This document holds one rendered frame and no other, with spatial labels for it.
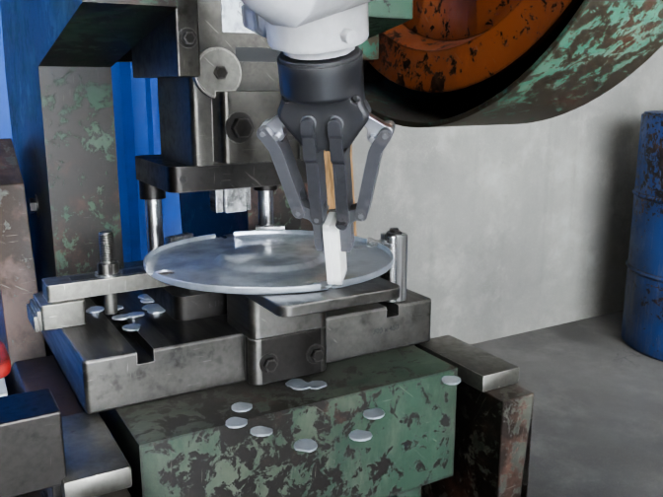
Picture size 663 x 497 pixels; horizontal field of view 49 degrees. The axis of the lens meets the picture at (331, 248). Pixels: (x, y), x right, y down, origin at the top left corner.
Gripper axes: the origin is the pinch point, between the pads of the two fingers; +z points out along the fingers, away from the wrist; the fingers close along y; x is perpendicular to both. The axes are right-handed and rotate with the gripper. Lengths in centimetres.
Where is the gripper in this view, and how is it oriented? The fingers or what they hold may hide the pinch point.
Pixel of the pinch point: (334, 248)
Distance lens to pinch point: 73.7
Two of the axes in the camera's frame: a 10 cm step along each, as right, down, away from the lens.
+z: 0.7, 8.5, 5.2
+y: 9.7, 0.5, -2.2
